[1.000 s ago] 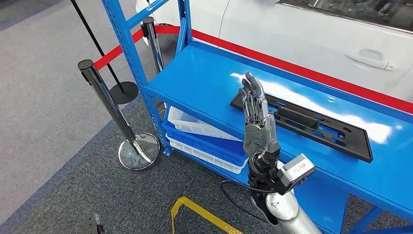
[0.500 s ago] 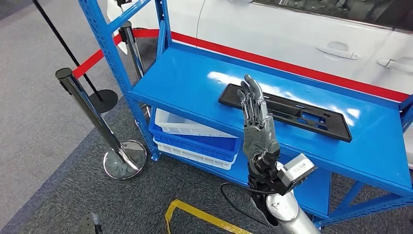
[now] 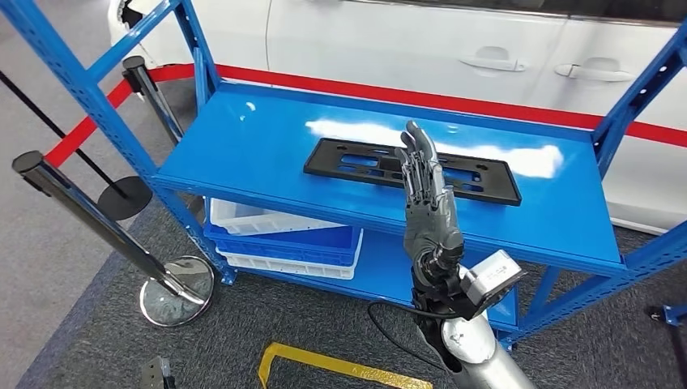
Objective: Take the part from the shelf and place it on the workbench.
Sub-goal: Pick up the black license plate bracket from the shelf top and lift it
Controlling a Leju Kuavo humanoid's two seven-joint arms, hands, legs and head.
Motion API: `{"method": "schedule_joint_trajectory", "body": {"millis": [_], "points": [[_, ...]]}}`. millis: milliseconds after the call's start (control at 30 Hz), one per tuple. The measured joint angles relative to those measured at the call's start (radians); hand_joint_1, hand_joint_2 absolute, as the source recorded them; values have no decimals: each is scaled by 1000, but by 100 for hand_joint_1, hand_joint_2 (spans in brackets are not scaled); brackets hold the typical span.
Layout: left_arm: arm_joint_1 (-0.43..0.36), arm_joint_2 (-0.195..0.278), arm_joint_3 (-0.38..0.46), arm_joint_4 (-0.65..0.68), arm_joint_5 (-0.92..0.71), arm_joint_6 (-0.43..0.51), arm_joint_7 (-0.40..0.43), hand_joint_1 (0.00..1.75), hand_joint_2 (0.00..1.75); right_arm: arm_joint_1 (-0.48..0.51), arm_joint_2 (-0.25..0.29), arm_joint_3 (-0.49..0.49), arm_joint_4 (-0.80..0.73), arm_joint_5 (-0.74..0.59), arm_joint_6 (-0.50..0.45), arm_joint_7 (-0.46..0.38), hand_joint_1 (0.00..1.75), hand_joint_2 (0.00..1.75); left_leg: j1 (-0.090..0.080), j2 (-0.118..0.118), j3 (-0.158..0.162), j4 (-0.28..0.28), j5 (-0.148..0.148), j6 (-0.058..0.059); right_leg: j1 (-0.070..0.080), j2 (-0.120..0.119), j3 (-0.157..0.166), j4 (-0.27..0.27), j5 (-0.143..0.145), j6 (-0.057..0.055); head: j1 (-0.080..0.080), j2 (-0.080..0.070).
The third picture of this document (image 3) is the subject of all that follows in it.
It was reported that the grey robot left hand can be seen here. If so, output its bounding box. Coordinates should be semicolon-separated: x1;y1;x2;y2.
140;356;177;389

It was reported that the chrome stanchion post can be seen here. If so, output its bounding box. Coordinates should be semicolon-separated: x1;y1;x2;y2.
11;150;215;328
122;55;186;145

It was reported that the white car door handle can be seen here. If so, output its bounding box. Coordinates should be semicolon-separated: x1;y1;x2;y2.
554;57;635;83
459;46;530;74

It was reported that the black plastic frame part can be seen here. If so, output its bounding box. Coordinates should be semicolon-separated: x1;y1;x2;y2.
303;138;523;207

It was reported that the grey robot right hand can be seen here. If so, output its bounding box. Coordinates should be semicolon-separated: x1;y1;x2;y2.
394;120;465;277

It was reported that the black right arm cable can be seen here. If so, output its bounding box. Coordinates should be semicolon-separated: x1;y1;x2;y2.
367;300;446;374

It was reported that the thin black post with base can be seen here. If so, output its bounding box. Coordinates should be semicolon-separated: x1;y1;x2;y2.
0;70;154;222

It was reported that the red barrier belt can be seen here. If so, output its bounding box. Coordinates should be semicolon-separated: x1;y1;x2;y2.
44;63;687;169

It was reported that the white car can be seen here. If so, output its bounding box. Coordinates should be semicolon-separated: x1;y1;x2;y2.
107;0;687;237

